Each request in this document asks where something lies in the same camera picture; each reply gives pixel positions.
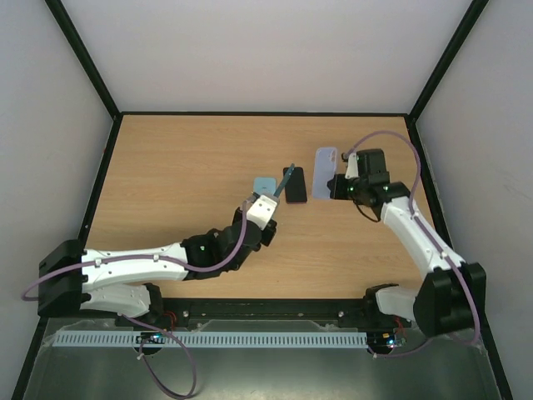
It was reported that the lavender phone case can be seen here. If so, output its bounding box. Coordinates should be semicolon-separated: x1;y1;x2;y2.
311;147;337;199

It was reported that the purple smartphone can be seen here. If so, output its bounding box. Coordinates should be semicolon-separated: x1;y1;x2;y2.
284;167;307;204

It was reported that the light blue card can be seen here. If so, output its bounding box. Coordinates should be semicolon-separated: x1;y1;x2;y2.
252;177;276;195

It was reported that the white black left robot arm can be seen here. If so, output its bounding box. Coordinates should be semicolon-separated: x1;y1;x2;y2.
37;201;276;318

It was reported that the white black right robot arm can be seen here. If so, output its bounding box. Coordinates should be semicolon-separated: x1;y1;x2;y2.
327;149;486;338

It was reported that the right circuit board with leds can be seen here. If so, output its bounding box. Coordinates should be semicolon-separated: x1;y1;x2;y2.
381;329;406;349

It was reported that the circuit board with leds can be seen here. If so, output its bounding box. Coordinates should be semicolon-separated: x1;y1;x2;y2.
136;331;173;346
381;329;406;349

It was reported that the grey metal front plate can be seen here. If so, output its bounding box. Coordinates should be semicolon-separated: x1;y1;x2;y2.
23;319;500;399

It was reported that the left circuit board with leds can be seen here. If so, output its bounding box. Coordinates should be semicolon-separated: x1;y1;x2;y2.
136;331;173;346

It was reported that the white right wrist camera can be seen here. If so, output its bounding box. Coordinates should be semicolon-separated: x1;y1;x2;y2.
341;152;359;180

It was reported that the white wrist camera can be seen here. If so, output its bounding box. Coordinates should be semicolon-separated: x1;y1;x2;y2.
246;192;279;231
341;152;359;180

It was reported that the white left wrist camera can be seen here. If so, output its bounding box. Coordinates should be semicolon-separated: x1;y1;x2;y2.
246;192;279;231

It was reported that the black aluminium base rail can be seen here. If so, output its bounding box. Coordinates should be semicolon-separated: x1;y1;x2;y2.
45;296;417;328

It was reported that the black enclosure frame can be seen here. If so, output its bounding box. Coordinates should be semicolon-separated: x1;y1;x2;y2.
12;1;512;399

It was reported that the white slotted cable duct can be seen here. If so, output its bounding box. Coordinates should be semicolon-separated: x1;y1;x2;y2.
52;331;367;349

